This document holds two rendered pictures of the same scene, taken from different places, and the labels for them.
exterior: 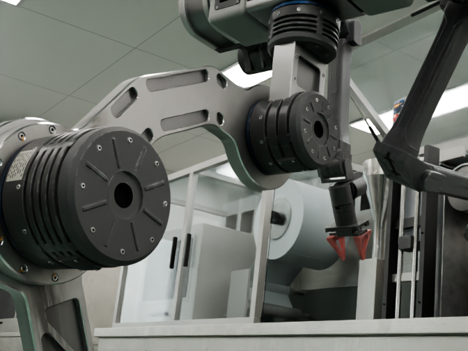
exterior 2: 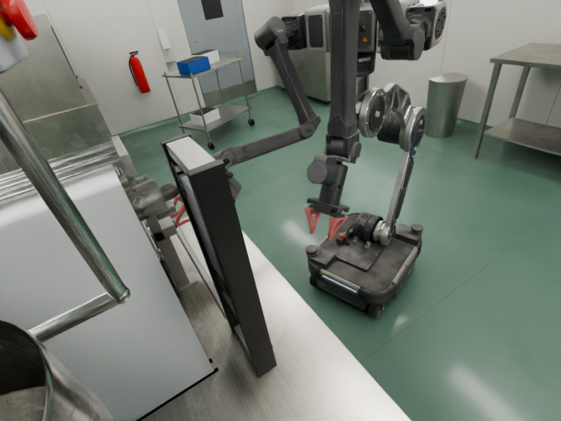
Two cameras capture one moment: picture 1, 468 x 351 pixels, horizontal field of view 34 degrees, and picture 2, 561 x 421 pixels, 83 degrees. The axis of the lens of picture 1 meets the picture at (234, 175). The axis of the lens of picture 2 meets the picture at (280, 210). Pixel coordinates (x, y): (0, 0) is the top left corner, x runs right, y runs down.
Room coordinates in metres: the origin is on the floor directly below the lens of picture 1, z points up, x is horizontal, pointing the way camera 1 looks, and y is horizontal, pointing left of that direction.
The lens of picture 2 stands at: (2.67, -0.38, 1.63)
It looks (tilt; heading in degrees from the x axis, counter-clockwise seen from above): 36 degrees down; 185
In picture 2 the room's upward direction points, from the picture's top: 9 degrees counter-clockwise
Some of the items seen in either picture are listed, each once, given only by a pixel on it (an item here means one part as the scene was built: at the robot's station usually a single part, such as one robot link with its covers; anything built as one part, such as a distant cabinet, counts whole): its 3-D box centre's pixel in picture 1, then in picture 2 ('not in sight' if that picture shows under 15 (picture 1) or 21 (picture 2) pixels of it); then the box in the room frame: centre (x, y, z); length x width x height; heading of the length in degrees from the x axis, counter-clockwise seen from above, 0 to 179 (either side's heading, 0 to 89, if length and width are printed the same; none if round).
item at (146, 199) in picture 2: not in sight; (144, 200); (2.18, -0.67, 1.33); 0.06 x 0.06 x 0.06; 31
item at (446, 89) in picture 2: not in sight; (444, 103); (-0.76, 1.27, 0.31); 0.40 x 0.36 x 0.63; 121
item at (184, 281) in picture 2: not in sight; (172, 247); (1.99, -0.77, 1.05); 0.06 x 0.05 x 0.31; 121
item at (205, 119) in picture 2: not in sight; (212, 96); (-1.56, -1.37, 0.51); 0.91 x 0.58 x 1.02; 143
